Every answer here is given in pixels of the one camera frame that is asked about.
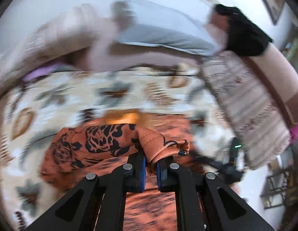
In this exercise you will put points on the striped bolster pillow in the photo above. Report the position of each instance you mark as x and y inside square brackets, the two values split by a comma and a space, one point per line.
[68, 32]

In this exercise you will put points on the purple cloth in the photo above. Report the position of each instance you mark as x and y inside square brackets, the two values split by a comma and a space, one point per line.
[43, 70]

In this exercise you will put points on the leaf pattern blanket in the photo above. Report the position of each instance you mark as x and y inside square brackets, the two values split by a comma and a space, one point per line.
[173, 101]

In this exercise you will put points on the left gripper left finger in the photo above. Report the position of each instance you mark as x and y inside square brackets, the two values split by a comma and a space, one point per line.
[96, 202]

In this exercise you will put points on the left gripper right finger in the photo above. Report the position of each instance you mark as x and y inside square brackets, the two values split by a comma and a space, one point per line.
[205, 202]

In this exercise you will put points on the black garment on headboard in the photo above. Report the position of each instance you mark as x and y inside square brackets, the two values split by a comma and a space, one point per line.
[244, 37]

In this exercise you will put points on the orange floral blouse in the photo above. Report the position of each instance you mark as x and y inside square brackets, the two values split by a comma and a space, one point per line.
[101, 145]

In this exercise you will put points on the grey pillow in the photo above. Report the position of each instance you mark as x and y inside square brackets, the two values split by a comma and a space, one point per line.
[144, 23]

